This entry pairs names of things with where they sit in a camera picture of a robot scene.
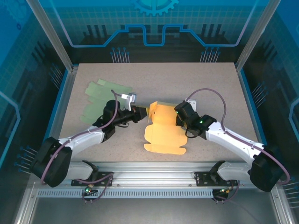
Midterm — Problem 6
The green paper box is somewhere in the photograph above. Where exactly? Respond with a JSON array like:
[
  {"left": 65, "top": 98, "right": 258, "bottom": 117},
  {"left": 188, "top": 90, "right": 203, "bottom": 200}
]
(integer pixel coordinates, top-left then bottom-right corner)
[{"left": 79, "top": 78, "right": 135, "bottom": 124}]

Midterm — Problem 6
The yellow paper box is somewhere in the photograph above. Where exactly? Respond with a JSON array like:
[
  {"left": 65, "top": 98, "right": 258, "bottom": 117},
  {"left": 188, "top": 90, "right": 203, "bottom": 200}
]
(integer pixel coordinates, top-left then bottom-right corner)
[{"left": 143, "top": 100, "right": 187, "bottom": 155}]

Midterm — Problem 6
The left blue side panel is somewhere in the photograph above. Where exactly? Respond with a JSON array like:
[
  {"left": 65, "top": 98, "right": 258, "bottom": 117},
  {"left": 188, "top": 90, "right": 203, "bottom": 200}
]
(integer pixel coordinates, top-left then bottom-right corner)
[{"left": 35, "top": 70, "right": 71, "bottom": 170}]

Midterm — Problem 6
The blue side panel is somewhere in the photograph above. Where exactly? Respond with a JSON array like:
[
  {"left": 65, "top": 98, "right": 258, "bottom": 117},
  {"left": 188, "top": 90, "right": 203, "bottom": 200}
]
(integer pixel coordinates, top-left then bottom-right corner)
[
  {"left": 35, "top": 70, "right": 71, "bottom": 170},
  {"left": 238, "top": 70, "right": 276, "bottom": 170}
]

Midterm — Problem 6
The aluminium mounting beam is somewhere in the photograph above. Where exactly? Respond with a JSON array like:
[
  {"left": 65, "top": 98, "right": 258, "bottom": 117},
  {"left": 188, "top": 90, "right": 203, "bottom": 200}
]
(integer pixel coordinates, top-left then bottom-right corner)
[{"left": 28, "top": 161, "right": 280, "bottom": 189}]

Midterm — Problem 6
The right blue side panel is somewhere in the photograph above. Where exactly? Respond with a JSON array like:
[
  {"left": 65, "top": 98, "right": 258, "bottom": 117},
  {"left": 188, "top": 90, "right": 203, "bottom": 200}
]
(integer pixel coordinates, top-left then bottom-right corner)
[{"left": 238, "top": 70, "right": 276, "bottom": 170}]

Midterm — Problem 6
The steel bottom tray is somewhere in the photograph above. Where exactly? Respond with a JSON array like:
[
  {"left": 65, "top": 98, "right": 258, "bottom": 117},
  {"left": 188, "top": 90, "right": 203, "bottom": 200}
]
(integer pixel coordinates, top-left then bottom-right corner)
[{"left": 14, "top": 186, "right": 295, "bottom": 224}]

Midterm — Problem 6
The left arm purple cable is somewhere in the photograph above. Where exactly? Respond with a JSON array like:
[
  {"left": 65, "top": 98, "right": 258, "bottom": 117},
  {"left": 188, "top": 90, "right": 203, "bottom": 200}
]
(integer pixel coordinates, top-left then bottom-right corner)
[{"left": 41, "top": 89, "right": 124, "bottom": 203}]

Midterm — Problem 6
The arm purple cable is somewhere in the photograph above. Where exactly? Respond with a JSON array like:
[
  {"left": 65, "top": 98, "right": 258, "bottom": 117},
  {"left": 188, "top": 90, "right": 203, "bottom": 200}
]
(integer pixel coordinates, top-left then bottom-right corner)
[
  {"left": 185, "top": 88, "right": 292, "bottom": 203},
  {"left": 41, "top": 89, "right": 124, "bottom": 203}
]

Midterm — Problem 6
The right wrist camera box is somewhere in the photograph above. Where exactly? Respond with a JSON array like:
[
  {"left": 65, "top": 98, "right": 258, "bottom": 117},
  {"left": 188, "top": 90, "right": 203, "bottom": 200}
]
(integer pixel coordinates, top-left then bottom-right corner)
[{"left": 185, "top": 98, "right": 197, "bottom": 110}]

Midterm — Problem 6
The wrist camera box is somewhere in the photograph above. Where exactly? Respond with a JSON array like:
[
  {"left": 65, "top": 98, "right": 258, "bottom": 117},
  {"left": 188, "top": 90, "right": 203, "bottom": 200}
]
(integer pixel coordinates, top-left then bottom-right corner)
[
  {"left": 185, "top": 98, "right": 197, "bottom": 110},
  {"left": 121, "top": 92, "right": 138, "bottom": 111}
]

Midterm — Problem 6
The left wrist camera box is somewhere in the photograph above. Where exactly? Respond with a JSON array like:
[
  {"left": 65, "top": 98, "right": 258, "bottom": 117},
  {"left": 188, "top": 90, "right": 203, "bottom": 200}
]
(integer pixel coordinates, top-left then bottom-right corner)
[{"left": 121, "top": 92, "right": 138, "bottom": 111}]

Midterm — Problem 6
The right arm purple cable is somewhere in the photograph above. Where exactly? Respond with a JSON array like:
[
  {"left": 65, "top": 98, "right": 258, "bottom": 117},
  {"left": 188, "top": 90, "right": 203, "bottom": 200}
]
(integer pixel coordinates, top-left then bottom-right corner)
[{"left": 185, "top": 88, "right": 292, "bottom": 203}]

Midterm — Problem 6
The left aluminium side rail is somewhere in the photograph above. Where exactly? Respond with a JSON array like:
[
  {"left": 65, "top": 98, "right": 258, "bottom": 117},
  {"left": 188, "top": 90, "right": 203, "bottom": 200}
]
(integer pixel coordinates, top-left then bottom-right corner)
[{"left": 38, "top": 66, "right": 79, "bottom": 170}]

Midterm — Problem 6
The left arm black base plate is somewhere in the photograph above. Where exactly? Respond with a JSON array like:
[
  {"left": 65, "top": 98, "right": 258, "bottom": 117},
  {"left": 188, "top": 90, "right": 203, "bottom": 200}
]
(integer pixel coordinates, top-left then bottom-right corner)
[{"left": 71, "top": 171, "right": 114, "bottom": 187}]

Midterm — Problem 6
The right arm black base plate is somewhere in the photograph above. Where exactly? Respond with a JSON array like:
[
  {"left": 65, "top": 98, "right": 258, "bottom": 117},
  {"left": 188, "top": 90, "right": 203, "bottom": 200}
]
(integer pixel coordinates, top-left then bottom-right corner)
[{"left": 195, "top": 171, "right": 239, "bottom": 187}]

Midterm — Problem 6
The slotted grey cable duct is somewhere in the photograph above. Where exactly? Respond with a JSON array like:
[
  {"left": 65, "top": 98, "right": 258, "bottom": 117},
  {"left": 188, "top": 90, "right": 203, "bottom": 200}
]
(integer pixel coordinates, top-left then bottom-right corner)
[{"left": 37, "top": 189, "right": 215, "bottom": 199}]

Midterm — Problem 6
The left aluminium frame post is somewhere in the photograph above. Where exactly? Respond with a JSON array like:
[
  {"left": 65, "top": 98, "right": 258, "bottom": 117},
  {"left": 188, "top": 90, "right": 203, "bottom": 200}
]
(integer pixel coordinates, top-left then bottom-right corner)
[{"left": 26, "top": 0, "right": 79, "bottom": 72}]

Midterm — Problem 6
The aluminium frame post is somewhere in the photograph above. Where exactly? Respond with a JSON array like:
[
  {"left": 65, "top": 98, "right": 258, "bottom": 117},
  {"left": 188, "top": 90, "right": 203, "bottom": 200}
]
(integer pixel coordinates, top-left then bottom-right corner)
[
  {"left": 235, "top": 0, "right": 282, "bottom": 72},
  {"left": 26, "top": 0, "right": 79, "bottom": 72}
]

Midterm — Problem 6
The right aluminium frame post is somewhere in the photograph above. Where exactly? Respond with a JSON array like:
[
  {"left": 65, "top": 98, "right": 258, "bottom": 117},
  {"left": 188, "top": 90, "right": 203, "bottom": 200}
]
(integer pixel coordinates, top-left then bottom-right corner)
[{"left": 235, "top": 0, "right": 282, "bottom": 72}]

